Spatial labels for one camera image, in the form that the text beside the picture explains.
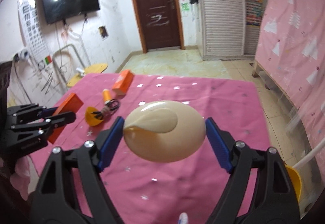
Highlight pink printed curtain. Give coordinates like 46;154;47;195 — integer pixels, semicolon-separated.
254;0;325;118

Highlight black scissors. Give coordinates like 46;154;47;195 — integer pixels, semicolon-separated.
95;99;121;120

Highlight orange box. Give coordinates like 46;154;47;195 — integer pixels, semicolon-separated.
112;70;134;96
47;93;84;144

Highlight white eye chart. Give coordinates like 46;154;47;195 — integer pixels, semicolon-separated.
17;0;50;62

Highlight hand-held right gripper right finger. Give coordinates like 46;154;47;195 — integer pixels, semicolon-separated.
203;117;301;224

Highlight dark brown door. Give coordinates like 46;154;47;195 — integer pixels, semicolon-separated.
126;0;184;53

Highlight pink star tablecloth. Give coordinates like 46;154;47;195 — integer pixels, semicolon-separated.
33;73;271;224

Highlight colourful grid poster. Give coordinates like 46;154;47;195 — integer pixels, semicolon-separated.
245;0;262;27

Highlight yellow folding chair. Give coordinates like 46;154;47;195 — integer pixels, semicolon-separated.
53;45;109;89

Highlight white pipe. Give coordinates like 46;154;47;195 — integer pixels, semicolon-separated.
292;143;325;169

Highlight pink cloth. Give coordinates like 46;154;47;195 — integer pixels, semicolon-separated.
14;155;35;200

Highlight white louvred wardrobe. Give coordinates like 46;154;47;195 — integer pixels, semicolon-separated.
192;0;270;61

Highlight beige oval plastic shell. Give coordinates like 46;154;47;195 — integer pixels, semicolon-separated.
123;100;206;163

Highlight wooden bed frame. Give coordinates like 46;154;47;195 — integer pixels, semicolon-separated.
252;60;297;113

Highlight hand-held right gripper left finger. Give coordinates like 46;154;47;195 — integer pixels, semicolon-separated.
32;116;125;224

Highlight white power strip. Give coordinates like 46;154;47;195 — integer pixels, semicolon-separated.
13;48;29;62

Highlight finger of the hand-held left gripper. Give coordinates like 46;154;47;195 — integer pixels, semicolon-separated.
7;103;59;123
10;112;77;138

